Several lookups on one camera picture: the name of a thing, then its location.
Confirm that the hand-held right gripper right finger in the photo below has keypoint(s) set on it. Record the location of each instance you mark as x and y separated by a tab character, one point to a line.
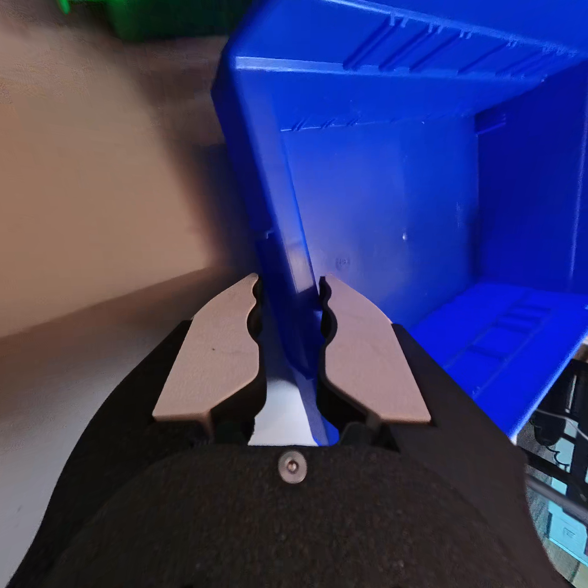
367	367

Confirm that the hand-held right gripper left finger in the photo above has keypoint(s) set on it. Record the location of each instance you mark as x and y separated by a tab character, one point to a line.
216	363

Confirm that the blue plastic bin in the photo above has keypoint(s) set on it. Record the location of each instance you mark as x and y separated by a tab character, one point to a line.
390	193

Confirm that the grey desk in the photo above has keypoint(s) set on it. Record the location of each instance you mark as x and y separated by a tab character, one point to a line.
92	183

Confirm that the green plastic bin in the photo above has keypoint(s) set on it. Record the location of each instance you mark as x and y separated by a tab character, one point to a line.
160	18

